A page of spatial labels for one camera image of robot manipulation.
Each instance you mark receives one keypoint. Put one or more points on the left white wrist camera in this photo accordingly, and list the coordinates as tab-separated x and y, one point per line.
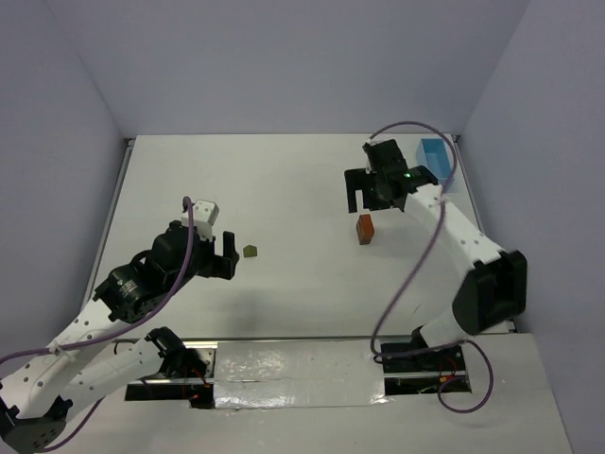
205	214

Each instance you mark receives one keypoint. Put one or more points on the green house-shaped block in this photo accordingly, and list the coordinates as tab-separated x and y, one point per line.
250	251

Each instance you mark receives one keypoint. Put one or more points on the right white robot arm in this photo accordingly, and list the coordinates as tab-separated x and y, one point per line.
493	286

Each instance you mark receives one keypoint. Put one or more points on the orange arch block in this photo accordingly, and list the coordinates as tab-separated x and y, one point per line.
364	227

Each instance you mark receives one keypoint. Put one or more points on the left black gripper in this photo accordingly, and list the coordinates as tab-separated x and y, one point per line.
218	260

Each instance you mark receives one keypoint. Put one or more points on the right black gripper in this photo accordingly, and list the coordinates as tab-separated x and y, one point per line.
367	179

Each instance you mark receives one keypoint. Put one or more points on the silver tape patch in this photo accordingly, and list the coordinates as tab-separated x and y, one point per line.
296	374

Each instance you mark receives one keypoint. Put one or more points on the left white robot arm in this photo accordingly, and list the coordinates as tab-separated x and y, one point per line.
62	379

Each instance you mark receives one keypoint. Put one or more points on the blue rectangular box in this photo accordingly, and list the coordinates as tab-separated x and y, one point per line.
434	154

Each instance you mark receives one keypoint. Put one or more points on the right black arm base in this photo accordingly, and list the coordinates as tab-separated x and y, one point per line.
442	361

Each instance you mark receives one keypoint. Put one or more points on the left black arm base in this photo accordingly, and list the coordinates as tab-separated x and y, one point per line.
188	379

